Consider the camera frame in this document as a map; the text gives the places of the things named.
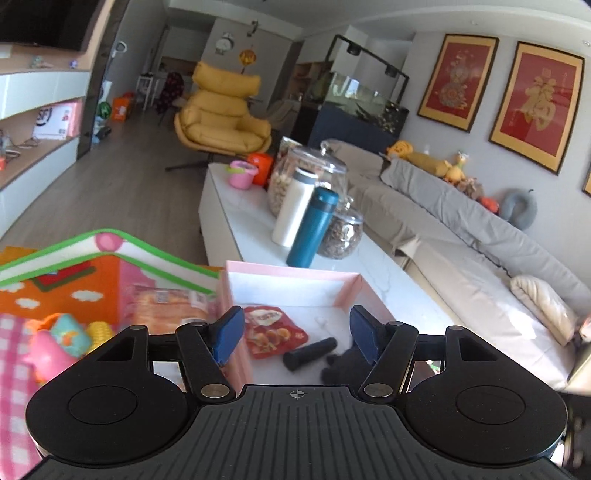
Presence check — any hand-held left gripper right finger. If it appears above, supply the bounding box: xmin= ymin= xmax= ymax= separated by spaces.
xmin=349 ymin=305 xmax=513 ymax=401

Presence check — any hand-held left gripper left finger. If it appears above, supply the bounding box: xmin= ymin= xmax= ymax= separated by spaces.
xmin=78 ymin=306 xmax=245 ymax=401

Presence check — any red snack packet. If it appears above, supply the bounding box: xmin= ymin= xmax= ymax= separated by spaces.
xmin=243 ymin=306 xmax=309 ymax=360

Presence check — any bread packet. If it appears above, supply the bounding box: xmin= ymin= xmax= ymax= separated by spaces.
xmin=124 ymin=285 xmax=219 ymax=331

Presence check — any pink cardboard box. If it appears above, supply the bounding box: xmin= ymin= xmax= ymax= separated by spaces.
xmin=218 ymin=260 xmax=455 ymax=385

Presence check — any yellow corn toy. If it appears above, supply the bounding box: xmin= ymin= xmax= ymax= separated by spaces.
xmin=85 ymin=322 xmax=115 ymax=352

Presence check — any black cylinder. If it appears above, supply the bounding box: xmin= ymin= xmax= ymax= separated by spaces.
xmin=283 ymin=338 xmax=337 ymax=373

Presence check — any small glass jar of seeds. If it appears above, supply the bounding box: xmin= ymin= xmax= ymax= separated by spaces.
xmin=318 ymin=196 xmax=366 ymax=260

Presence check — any white coffee table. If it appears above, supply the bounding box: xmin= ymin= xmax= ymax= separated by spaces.
xmin=198 ymin=162 xmax=462 ymax=385

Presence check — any teal thermos bottle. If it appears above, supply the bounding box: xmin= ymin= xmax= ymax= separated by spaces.
xmin=286 ymin=186 xmax=341 ymax=269

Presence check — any white thermos bottle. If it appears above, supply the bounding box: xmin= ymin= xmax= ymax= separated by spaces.
xmin=271 ymin=167 xmax=319 ymax=248

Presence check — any grey sofa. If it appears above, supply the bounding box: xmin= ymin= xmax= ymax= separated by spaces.
xmin=321 ymin=138 xmax=591 ymax=395

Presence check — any pink toy cup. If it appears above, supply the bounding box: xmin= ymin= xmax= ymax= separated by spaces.
xmin=224 ymin=160 xmax=260 ymax=190

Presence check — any large glass jar of nuts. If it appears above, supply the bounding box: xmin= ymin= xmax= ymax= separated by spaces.
xmin=267 ymin=146 xmax=348 ymax=219

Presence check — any orange round toy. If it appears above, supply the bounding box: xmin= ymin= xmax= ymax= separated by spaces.
xmin=247 ymin=152 xmax=274 ymax=188

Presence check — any colourful play mat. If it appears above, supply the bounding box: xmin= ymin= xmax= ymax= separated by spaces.
xmin=0 ymin=228 xmax=223 ymax=480

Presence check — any brown plush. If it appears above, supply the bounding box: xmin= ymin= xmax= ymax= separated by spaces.
xmin=456 ymin=177 xmax=486 ymax=200

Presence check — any long yellow plush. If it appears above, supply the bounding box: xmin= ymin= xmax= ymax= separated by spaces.
xmin=405 ymin=151 xmax=454 ymax=179

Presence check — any cream pillow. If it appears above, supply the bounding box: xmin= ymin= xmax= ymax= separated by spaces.
xmin=510 ymin=275 xmax=581 ymax=347

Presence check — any yellow bird plush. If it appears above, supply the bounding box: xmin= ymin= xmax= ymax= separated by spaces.
xmin=444 ymin=151 xmax=470 ymax=184

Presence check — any grey neck pillow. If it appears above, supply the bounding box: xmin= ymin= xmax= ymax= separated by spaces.
xmin=501 ymin=188 xmax=539 ymax=231

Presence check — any yellow armchair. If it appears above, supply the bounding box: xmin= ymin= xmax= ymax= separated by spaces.
xmin=165 ymin=61 xmax=273 ymax=172

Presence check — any fish tank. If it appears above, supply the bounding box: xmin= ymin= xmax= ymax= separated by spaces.
xmin=308 ymin=34 xmax=411 ymax=147

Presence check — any dark cloth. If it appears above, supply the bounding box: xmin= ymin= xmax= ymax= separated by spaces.
xmin=154 ymin=71 xmax=186 ymax=114

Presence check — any orange bag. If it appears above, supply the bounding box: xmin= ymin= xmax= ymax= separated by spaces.
xmin=112 ymin=94 xmax=135 ymax=122

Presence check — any white stool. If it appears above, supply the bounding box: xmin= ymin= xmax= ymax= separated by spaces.
xmin=136 ymin=73 xmax=160 ymax=110

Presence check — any white and pink parcel box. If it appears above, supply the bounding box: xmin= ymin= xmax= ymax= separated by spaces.
xmin=32 ymin=102 xmax=84 ymax=140

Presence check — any white stick vacuum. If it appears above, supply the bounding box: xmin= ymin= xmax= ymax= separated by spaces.
xmin=99 ymin=41 xmax=130 ymax=103

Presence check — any black television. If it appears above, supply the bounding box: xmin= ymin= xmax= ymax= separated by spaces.
xmin=0 ymin=0 xmax=105 ymax=52

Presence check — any white wall shelf unit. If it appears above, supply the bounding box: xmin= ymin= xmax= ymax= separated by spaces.
xmin=0 ymin=44 xmax=94 ymax=237

